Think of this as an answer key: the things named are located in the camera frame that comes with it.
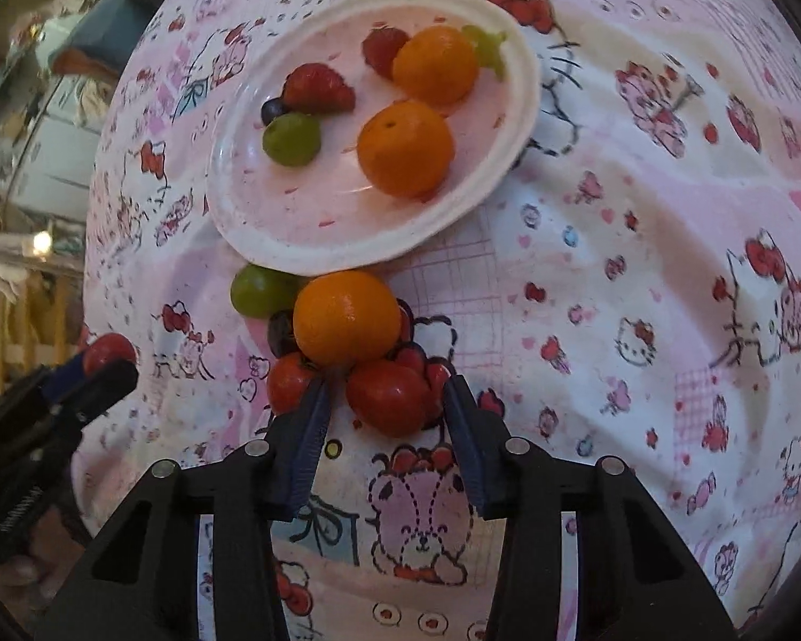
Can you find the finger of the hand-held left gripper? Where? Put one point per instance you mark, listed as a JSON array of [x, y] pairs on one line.
[[107, 390], [67, 379]]

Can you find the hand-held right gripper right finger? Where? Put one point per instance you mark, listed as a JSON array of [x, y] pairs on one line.
[[470, 451]]

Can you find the dark purple grape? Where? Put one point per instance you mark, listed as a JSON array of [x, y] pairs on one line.
[[273, 110], [280, 334]]

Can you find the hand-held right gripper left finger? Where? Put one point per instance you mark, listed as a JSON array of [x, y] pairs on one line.
[[307, 444]]

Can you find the glowing lamp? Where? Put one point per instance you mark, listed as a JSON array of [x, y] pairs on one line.
[[40, 242]]

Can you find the orange mandarin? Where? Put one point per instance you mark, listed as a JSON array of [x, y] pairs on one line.
[[435, 65], [406, 147], [347, 319]]

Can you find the red strawberry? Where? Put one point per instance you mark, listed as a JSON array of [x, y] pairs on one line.
[[384, 50], [317, 88]]

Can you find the green grape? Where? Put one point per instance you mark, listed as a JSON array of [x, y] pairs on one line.
[[292, 139], [260, 290]]

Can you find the pink cartoon printed bedsheet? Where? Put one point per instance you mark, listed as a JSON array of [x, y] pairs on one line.
[[607, 213]]

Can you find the pink strawberry-shaped plate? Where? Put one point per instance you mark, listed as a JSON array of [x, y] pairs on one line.
[[347, 213]]

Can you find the person's left hand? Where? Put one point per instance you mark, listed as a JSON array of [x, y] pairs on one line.
[[13, 574]]

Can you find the wooden railing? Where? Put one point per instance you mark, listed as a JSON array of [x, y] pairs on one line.
[[6, 340]]

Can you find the blue sofa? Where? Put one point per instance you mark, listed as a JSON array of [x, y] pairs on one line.
[[100, 53]]

